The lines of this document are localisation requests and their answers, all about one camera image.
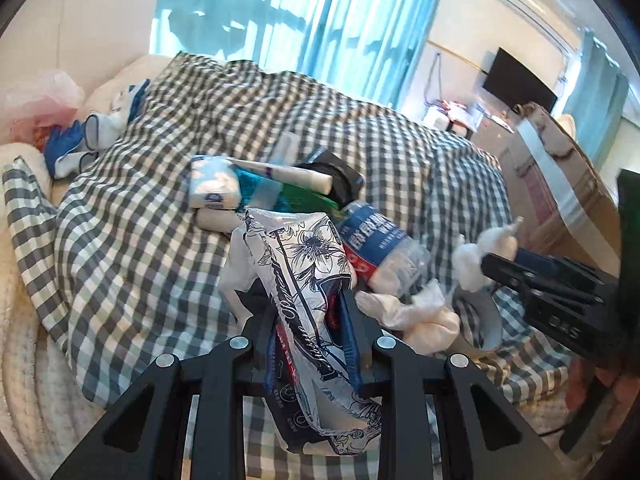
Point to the teal window curtain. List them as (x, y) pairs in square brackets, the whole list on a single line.
[(310, 20)]

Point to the blue white garment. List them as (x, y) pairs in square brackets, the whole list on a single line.
[(75, 145)]

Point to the white tissue wad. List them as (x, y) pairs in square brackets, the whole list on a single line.
[(472, 260)]

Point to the green snack packet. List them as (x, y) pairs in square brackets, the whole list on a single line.
[(305, 200)]

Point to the crumpled white tissue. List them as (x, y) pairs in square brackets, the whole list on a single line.
[(425, 317)]

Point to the checkered blanket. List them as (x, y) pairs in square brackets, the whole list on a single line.
[(150, 240)]

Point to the cardboard box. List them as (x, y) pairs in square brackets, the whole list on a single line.
[(555, 195)]

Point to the white small appliance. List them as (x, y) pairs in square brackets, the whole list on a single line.
[(436, 120)]

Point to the white squeeze tube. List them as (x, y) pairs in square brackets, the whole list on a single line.
[(295, 176)]

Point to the narrow teal curtain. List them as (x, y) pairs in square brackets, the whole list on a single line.
[(600, 95)]

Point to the black wall television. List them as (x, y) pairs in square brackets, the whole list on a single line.
[(517, 80)]

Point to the teal cloth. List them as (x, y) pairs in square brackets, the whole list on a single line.
[(257, 187)]

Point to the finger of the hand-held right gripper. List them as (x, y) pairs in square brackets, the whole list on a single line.
[(532, 258), (505, 270)]

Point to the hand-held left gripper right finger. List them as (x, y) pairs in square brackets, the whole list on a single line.
[(348, 340)]

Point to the white air conditioner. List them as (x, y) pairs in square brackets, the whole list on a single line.
[(537, 7)]

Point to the white blue tissue pack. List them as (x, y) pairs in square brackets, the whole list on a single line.
[(212, 185)]

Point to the black white floral packet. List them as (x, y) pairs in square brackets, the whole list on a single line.
[(305, 260)]

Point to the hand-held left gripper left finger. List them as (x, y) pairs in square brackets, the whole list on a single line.
[(271, 360)]

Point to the plastic water bottle blue label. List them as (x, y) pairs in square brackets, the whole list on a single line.
[(385, 245)]

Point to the person's right hand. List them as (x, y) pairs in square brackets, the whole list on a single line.
[(580, 385)]

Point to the pink plastic bag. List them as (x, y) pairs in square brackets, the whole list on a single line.
[(35, 105)]

